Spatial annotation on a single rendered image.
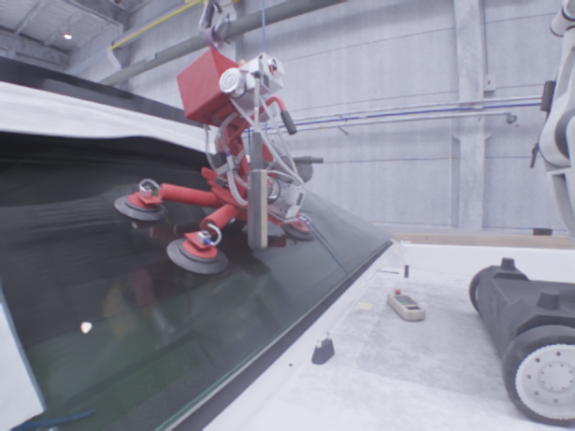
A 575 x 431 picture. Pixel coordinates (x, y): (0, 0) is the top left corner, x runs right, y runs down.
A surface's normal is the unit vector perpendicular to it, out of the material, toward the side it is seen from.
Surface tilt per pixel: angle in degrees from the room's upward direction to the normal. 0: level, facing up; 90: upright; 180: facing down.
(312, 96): 90
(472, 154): 90
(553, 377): 90
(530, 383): 90
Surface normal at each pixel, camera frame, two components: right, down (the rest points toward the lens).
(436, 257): -0.49, 0.07
